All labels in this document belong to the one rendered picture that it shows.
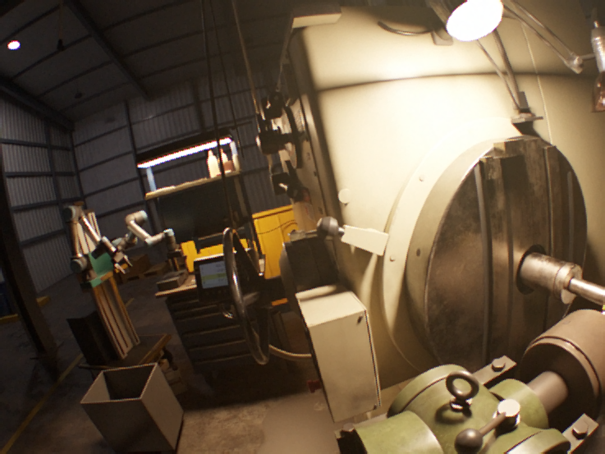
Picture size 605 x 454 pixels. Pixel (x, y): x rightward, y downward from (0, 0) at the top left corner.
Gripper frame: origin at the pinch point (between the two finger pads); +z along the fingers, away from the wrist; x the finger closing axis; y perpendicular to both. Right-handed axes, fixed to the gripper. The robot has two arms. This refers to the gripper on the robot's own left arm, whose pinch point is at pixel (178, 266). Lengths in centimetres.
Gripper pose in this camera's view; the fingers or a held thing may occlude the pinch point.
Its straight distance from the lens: 257.1
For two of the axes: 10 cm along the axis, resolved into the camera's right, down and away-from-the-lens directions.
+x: 9.7, -2.3, 0.1
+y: 0.6, 1.8, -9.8
